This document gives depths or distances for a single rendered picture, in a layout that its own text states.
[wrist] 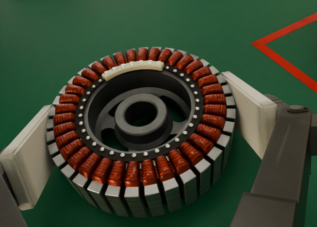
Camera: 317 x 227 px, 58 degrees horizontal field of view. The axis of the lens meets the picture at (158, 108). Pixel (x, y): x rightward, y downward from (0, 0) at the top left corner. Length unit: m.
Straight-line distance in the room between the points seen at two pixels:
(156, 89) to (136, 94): 0.02
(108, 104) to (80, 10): 0.17
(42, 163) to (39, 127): 0.02
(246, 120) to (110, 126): 0.09
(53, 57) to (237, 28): 0.17
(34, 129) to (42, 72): 0.12
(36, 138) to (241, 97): 0.11
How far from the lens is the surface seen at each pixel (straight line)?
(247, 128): 0.16
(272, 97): 0.17
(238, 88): 0.16
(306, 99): 0.23
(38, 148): 0.17
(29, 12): 0.37
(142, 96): 0.18
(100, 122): 0.19
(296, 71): 0.24
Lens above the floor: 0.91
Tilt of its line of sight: 49 degrees down
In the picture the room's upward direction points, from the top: 10 degrees counter-clockwise
